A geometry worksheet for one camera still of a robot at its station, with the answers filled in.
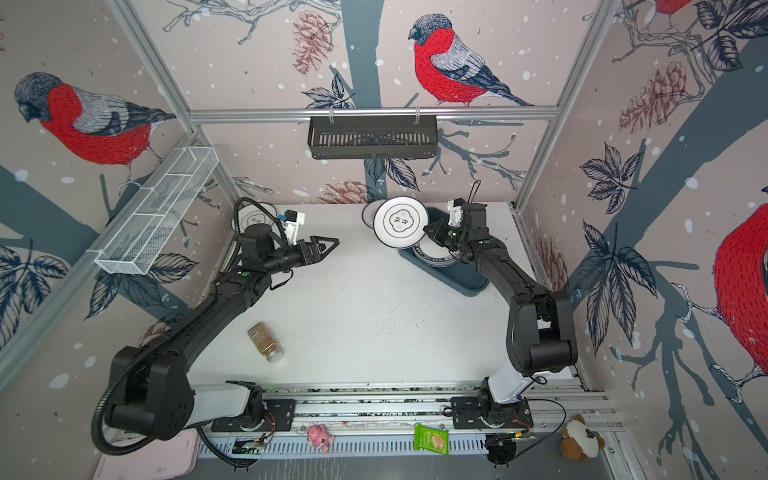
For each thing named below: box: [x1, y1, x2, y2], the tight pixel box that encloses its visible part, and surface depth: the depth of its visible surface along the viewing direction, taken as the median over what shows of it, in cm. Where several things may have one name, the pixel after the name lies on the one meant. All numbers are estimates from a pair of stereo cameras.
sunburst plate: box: [362, 199, 387, 229], surface depth 121 cm
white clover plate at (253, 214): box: [231, 202, 279, 234], surface depth 74 cm
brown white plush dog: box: [560, 413, 606, 462], surface depth 70 cm
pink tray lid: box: [93, 429, 199, 480], surface depth 66 cm
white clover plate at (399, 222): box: [373, 196, 429, 249], surface depth 94 cm
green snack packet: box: [413, 423, 450, 458], surface depth 71 cm
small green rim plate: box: [413, 234, 459, 268], surface depth 102 cm
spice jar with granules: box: [247, 321, 284, 363], surface depth 83 cm
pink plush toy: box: [307, 424, 334, 453], surface depth 70 cm
